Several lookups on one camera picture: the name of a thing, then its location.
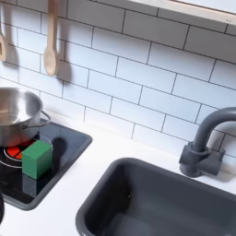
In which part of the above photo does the green wooden block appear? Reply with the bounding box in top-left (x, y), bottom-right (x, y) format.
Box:
top-left (21, 139), bottom-right (53, 181)

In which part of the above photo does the black stove top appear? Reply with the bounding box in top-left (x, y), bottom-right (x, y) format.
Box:
top-left (0, 121), bottom-right (93, 212)

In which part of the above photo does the grey tap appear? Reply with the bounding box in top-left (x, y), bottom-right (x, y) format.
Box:
top-left (178, 106), bottom-right (236, 179)

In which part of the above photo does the wooden spoon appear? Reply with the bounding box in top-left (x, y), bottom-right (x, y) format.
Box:
top-left (42, 0), bottom-right (61, 77)

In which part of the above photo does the grey sink basin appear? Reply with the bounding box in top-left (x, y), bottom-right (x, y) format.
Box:
top-left (75, 157), bottom-right (236, 236)

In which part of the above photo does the steel pot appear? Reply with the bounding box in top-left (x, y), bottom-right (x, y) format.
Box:
top-left (0, 87), bottom-right (52, 148)

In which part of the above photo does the wooden spatula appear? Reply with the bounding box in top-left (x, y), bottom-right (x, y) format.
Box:
top-left (0, 30), bottom-right (7, 63)

